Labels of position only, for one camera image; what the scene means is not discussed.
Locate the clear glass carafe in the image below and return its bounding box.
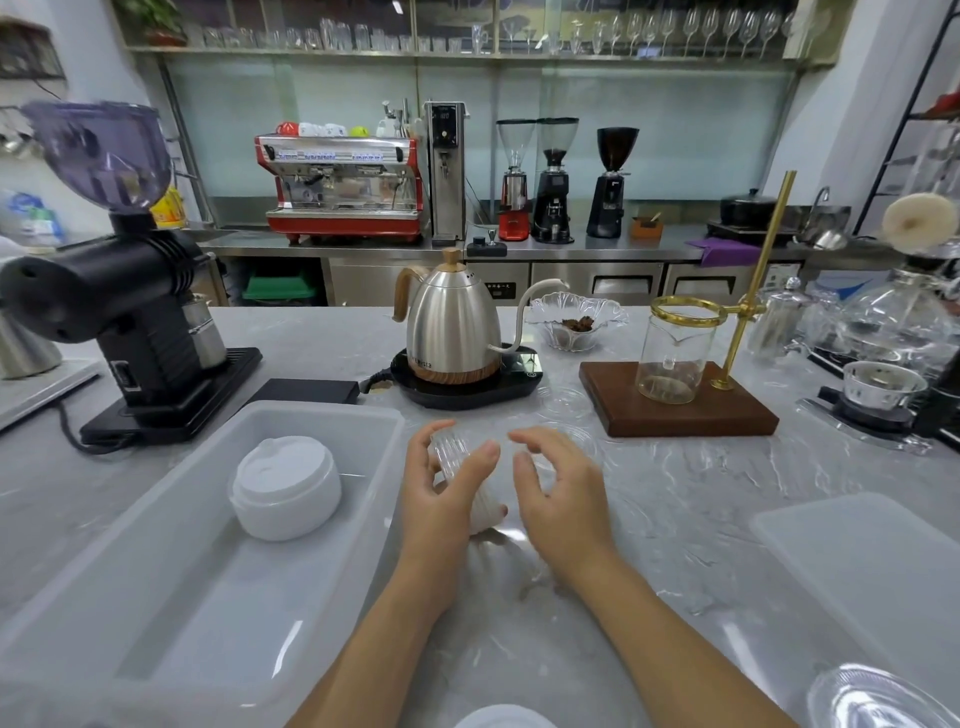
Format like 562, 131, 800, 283
635, 310, 719, 407

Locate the black grinder with dark hopper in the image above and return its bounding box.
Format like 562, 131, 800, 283
585, 126, 641, 240

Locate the purple cloth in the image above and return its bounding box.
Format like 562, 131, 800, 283
685, 237, 765, 270

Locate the black kettle base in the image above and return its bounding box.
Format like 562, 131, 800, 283
389, 344, 544, 411

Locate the red espresso machine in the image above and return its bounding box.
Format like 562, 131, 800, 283
254, 133, 426, 246

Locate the white tray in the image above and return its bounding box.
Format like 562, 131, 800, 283
0, 357, 104, 434

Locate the steel hot water boiler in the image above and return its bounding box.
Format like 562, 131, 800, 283
423, 100, 469, 249

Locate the clear ribbed glass dripper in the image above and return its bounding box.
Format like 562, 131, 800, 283
429, 422, 511, 538

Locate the stainless gooseneck kettle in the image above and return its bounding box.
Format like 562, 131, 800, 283
391, 248, 570, 386

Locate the black cooking pot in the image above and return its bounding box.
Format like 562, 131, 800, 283
719, 188, 782, 231

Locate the translucent plastic bin lid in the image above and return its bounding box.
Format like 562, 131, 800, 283
749, 490, 960, 710

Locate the black coffee grinder with hopper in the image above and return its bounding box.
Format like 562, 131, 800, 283
0, 100, 264, 447

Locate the red coffee grinder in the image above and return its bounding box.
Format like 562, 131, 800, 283
495, 119, 538, 243

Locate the stainless steel counter cabinet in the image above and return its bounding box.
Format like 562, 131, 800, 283
183, 223, 830, 309

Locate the row of coloured cups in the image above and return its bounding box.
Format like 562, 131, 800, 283
273, 120, 373, 139

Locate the row of wine glasses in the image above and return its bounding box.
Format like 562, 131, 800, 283
471, 6, 815, 59

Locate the blue and white packet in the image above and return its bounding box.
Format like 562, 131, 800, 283
2, 192, 67, 247

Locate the scalloped glass dish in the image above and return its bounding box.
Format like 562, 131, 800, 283
528, 291, 628, 354

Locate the clear glass bowl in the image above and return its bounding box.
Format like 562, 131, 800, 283
805, 663, 960, 728

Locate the white plastic cup lid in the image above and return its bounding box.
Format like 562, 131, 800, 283
228, 435, 343, 543

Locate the green plastic crate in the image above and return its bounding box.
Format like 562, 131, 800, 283
242, 269, 321, 306

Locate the clear glass saucer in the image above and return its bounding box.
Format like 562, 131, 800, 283
516, 422, 603, 496
535, 385, 595, 422

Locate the yellow bag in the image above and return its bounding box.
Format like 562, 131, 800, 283
150, 186, 188, 231

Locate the person's right hand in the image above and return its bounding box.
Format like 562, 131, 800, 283
507, 426, 621, 587

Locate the glass jar with lid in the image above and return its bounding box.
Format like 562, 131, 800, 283
745, 276, 816, 363

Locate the potted green plant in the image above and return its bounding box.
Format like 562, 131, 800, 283
114, 0, 190, 48

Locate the black metal shelf rack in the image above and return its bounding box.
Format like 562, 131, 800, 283
853, 0, 960, 237

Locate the person's left hand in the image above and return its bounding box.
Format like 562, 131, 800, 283
397, 420, 502, 595

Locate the black grinder with clear hopper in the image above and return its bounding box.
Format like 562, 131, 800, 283
531, 117, 581, 246

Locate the white round cup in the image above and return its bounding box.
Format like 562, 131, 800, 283
453, 702, 538, 728

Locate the black scale on clear tray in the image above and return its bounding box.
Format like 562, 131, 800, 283
796, 385, 936, 456

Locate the row of glass tumblers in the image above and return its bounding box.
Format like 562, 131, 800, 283
186, 18, 468, 56

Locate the steel faucet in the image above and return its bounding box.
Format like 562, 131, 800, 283
793, 185, 850, 251

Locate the steel milk pitcher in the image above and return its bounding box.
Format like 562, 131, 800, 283
0, 306, 64, 381

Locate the flat black scale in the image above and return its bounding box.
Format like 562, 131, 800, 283
241, 378, 363, 407

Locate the steel dosing cup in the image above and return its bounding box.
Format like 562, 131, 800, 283
840, 360, 929, 413

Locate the glass siphon coffee maker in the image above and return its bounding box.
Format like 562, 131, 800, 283
813, 251, 960, 384

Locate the wooden base brass dripper stand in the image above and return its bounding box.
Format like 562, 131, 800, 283
578, 170, 799, 439

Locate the person's left forearm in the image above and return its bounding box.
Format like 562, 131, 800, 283
287, 581, 470, 728

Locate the person's right forearm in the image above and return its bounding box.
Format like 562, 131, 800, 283
553, 556, 798, 728

